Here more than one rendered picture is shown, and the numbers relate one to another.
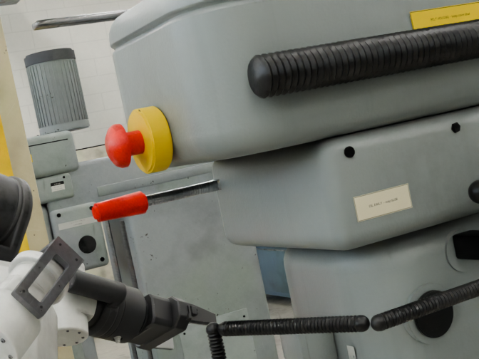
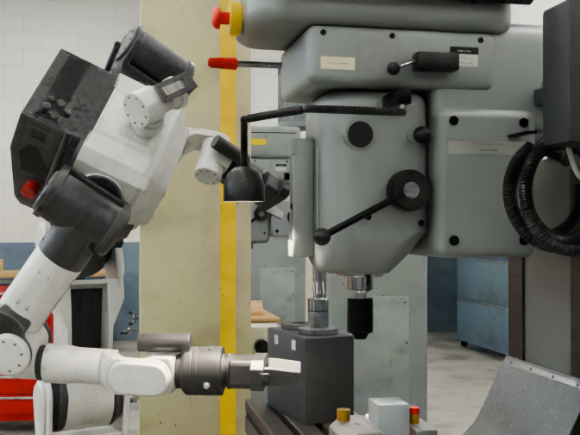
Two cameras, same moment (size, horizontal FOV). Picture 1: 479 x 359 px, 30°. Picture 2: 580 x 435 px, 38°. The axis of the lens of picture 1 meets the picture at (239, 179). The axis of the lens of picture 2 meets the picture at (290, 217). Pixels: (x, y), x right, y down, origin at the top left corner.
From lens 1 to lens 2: 0.79 m
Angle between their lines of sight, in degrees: 15
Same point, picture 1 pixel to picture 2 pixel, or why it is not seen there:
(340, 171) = (316, 40)
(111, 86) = not seen: hidden behind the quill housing
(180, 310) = (285, 185)
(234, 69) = not seen: outside the picture
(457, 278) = (381, 121)
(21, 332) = (153, 105)
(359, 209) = (322, 63)
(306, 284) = (309, 120)
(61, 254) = (185, 78)
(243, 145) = (266, 15)
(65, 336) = (206, 175)
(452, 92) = (392, 15)
